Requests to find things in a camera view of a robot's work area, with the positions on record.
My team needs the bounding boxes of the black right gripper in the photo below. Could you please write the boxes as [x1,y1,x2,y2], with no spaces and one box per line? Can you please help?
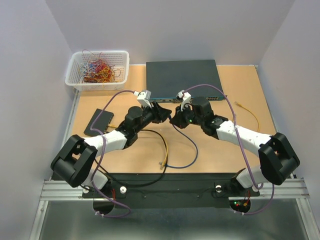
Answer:
[168,102,204,130]

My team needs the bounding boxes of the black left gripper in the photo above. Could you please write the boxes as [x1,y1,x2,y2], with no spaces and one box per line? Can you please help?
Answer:
[134,101,172,134]

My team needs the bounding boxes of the blue ethernet cable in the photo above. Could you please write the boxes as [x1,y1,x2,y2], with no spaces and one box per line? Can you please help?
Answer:
[162,114,199,170]

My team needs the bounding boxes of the large blue rack network switch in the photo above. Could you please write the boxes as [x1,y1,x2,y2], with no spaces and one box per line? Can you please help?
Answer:
[146,59,224,103]

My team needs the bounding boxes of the yellow ethernet cable long loop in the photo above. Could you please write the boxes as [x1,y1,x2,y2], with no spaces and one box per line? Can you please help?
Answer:
[234,101,261,132]

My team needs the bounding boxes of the small black network switch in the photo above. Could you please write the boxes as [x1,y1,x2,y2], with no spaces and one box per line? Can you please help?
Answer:
[83,108,114,137]

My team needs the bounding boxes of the black ethernet cable teal plug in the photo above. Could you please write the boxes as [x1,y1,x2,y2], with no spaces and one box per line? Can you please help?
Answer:
[94,129,169,188]

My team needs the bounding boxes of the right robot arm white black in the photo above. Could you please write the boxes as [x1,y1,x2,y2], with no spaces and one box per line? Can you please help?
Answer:
[170,97,300,195]

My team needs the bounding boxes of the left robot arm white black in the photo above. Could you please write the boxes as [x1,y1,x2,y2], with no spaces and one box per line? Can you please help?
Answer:
[50,102,172,197]

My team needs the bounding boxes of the white perforated plastic basket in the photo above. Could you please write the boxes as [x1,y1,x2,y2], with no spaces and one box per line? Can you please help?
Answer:
[64,49,130,92]

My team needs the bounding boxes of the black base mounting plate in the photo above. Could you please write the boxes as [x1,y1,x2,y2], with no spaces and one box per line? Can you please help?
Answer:
[51,172,295,210]

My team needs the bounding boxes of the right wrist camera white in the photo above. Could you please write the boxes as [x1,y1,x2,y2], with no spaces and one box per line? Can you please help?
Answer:
[176,90,192,111]

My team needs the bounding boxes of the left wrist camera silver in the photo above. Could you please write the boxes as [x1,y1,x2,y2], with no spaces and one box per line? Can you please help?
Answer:
[134,90,151,107]

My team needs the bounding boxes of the tangled colourful wires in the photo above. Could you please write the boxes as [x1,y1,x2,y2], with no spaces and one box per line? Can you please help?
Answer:
[72,48,122,102]

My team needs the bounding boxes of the aluminium rail frame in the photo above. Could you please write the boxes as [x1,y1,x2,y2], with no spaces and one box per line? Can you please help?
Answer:
[28,64,313,240]

